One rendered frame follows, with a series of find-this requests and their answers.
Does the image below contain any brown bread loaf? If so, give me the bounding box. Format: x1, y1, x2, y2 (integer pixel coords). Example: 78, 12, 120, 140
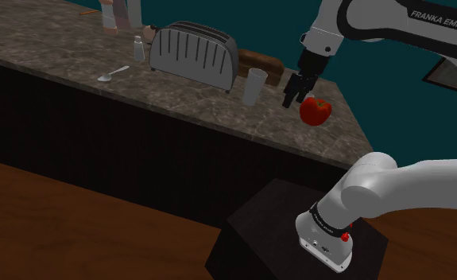
237, 48, 285, 88

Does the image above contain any grey cup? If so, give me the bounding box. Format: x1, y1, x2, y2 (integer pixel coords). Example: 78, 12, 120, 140
242, 68, 269, 107

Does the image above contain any framed wall picture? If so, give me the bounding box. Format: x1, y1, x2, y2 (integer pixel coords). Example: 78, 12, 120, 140
422, 56, 457, 98

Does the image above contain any white and brown bottle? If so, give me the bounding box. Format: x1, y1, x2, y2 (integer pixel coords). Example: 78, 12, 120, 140
100, 0, 119, 37

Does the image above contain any grey toaster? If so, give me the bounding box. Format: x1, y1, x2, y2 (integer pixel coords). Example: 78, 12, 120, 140
148, 21, 240, 95

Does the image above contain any dark counter cabinet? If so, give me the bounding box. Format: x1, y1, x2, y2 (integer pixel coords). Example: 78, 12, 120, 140
0, 57, 349, 230

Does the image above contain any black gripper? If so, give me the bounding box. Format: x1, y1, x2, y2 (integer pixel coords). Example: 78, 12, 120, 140
282, 48, 327, 109

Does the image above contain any silver spoon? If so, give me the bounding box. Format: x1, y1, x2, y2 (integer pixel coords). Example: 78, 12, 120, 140
97, 64, 130, 84

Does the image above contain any dark robot stand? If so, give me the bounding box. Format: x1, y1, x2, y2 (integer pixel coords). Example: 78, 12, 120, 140
204, 178, 390, 280

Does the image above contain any grey salt shaker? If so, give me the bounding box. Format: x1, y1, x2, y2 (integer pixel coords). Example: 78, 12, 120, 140
133, 35, 146, 63

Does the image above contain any brown round object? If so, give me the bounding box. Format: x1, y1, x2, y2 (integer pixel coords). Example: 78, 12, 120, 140
142, 24, 160, 43

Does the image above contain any grey bottle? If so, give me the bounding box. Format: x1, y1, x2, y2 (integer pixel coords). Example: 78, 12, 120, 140
126, 0, 143, 29

